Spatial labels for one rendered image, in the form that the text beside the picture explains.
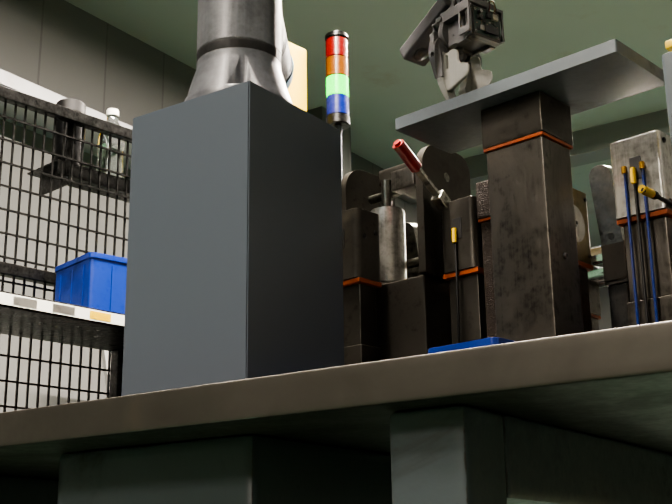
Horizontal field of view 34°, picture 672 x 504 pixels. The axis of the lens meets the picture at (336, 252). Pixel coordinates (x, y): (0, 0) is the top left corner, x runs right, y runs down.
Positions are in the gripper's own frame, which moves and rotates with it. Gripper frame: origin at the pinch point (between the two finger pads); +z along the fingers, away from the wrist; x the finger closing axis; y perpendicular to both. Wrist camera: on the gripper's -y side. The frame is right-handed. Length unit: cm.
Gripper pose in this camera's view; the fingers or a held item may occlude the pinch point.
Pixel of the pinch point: (456, 107)
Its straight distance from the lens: 165.7
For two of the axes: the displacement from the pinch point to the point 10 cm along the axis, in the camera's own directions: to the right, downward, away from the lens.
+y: 5.9, -2.3, -7.8
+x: 8.1, 1.6, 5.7
